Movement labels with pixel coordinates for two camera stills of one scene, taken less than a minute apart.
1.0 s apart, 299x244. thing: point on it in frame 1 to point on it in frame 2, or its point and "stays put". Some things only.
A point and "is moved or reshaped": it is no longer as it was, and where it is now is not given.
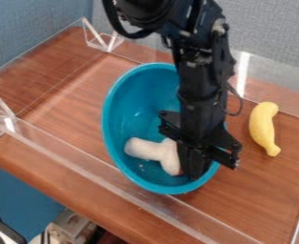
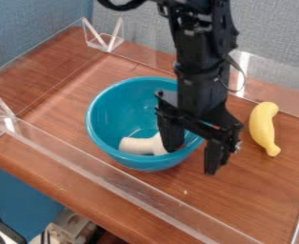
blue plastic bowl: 144,91 is moved or reshaped
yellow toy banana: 260,126 stays put
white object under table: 70,228 stays put
